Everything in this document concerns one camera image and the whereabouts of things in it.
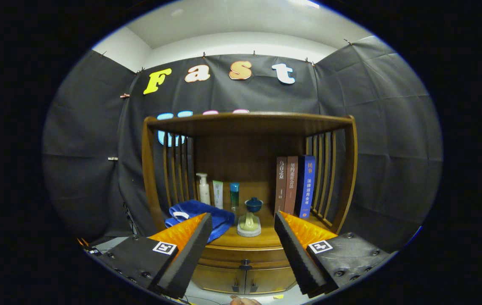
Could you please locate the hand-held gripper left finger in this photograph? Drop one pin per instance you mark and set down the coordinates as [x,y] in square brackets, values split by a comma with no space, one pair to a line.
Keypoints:
[185,258]

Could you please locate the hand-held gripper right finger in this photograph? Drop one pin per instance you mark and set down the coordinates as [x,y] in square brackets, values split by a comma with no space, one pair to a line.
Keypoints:
[296,258]

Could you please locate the wooden drawer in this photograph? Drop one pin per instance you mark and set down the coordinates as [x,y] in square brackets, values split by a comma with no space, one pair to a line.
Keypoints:
[232,256]

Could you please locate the green soap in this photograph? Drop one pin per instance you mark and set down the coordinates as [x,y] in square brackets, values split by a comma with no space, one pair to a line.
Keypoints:
[249,223]

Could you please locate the wooden cabinet door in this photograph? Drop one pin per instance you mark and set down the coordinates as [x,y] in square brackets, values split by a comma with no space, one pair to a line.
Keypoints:
[270,279]
[219,278]

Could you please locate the wooden countertop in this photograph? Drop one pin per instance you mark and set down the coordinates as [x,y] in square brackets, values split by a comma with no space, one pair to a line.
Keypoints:
[266,236]

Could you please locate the wooden cabinet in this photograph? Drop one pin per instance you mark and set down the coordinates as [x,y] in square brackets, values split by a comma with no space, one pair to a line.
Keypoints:
[245,156]

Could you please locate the blue folded towel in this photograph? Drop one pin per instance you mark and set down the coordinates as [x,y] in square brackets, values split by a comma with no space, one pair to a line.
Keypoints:
[219,218]

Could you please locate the white pump bottle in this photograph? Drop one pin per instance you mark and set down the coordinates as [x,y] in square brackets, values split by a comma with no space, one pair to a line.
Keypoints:
[204,192]

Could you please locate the dark blue lidded teacup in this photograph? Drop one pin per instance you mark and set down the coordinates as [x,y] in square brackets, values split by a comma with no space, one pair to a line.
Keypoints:
[253,205]

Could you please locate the white and green tube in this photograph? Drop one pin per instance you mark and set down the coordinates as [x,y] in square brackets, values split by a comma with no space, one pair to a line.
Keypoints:
[218,195]

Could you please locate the blue book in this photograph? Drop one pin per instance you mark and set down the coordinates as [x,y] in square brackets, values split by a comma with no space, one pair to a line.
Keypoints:
[307,186]

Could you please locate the reddish brown book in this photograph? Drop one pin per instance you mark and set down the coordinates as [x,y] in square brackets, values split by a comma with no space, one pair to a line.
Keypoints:
[291,184]

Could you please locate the dark brown book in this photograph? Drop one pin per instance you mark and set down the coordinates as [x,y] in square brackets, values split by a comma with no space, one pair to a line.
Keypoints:
[281,184]

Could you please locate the teal bottle with blue cap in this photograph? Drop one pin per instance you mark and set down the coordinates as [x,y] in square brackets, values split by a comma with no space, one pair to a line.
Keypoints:
[234,197]

